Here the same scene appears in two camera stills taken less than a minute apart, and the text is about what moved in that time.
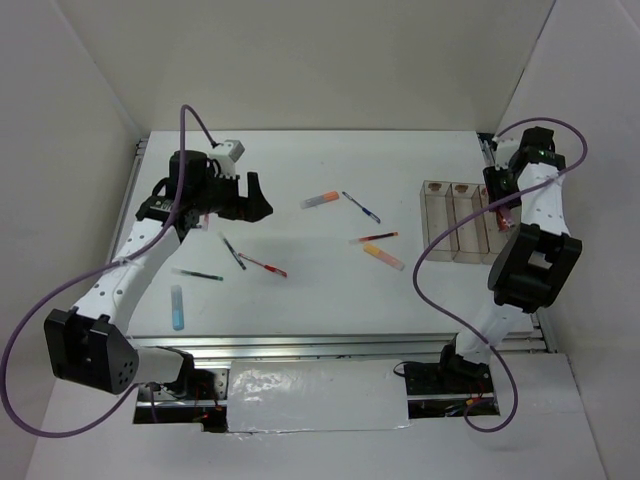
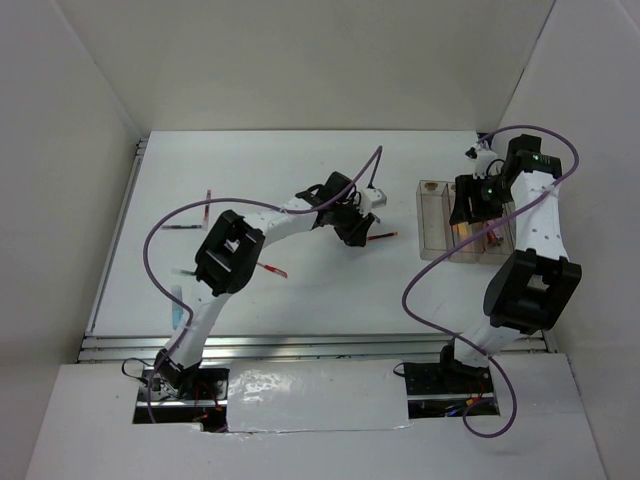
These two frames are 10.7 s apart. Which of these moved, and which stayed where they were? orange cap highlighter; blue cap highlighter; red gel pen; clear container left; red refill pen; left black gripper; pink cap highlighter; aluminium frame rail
Moved: pink cap highlighter; orange cap highlighter; left black gripper
Stayed: clear container left; red gel pen; aluminium frame rail; blue cap highlighter; red refill pen
